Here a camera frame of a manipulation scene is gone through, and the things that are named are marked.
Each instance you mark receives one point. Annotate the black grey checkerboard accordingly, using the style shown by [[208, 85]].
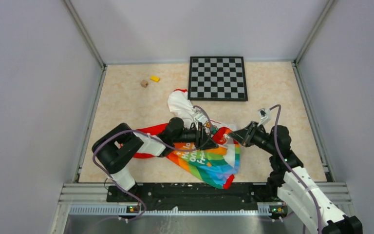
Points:
[[217, 78]]

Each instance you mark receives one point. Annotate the yellow block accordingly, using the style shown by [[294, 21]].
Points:
[[155, 78]]

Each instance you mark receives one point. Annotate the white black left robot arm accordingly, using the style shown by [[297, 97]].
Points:
[[116, 148]]

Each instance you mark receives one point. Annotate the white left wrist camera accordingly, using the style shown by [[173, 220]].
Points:
[[199, 117]]

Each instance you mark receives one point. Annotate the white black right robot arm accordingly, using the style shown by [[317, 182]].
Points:
[[290, 182]]

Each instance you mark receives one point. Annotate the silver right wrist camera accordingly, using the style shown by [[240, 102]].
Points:
[[265, 115]]

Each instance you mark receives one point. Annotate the tan wooden block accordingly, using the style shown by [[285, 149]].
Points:
[[144, 83]]

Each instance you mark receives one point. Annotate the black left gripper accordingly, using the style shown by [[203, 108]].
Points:
[[204, 141]]

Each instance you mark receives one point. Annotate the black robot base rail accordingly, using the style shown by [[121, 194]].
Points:
[[240, 196]]

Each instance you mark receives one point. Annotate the white colourful cartoon jacket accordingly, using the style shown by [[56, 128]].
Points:
[[216, 167]]

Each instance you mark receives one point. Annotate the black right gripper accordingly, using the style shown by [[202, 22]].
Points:
[[245, 136]]

